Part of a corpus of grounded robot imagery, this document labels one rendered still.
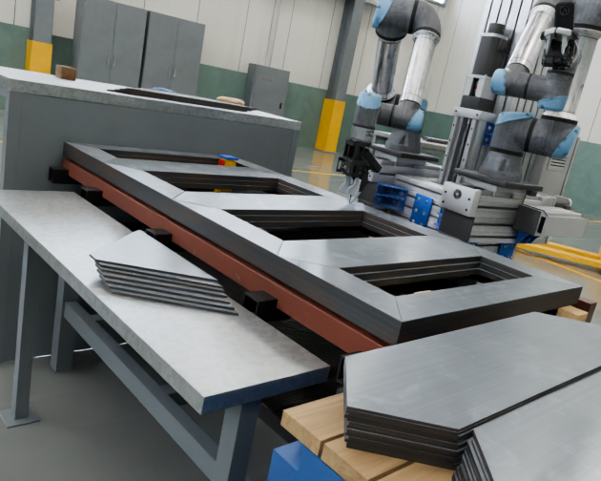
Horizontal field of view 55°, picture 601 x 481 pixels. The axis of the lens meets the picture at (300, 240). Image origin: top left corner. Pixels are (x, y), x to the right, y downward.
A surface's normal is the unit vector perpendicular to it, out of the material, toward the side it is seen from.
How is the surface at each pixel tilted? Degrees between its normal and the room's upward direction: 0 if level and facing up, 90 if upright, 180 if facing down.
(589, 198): 90
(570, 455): 0
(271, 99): 90
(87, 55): 90
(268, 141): 90
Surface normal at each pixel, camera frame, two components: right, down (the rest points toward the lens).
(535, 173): -0.81, -0.01
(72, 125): 0.65, 0.31
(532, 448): 0.19, -0.95
